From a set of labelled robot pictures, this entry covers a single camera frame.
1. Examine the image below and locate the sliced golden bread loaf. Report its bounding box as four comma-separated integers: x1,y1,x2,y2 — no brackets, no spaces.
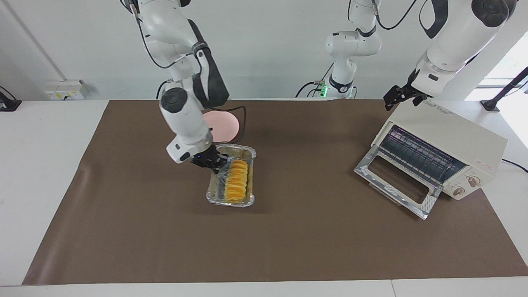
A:
224,160,249,203

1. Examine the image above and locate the aluminium foil tray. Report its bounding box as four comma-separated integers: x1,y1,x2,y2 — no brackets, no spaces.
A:
206,144,257,208

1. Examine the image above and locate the cream toaster oven body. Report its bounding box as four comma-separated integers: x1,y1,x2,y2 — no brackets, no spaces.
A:
371,99,509,201

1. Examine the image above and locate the silver glass oven door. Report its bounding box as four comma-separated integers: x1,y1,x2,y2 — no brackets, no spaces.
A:
354,145,444,220

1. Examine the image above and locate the pink round plate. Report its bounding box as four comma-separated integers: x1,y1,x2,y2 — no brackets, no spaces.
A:
202,111,240,143

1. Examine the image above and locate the brown table mat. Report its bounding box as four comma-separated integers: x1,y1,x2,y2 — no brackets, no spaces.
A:
22,99,528,286

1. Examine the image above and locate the bright window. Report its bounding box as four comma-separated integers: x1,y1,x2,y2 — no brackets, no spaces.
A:
465,32,528,101

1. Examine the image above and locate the black clamp base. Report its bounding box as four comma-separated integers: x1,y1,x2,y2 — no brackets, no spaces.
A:
0,86,22,112

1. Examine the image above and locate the wire oven rack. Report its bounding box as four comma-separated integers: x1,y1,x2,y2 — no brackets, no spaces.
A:
379,126,467,186

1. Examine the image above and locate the left arm cable with connector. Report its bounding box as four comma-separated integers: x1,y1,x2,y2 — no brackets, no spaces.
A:
370,0,418,31

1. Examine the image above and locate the black angled camera stand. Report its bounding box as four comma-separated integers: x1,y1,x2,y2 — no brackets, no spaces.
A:
480,66,528,112

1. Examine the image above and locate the black left arm base cable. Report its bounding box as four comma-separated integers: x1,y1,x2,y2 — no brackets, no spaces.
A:
295,62,331,99

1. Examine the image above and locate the black oven power cord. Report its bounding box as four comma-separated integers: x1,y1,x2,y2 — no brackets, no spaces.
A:
501,159,528,173

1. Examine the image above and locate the white wall socket box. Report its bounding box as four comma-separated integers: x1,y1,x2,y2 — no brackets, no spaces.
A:
45,80,87,101

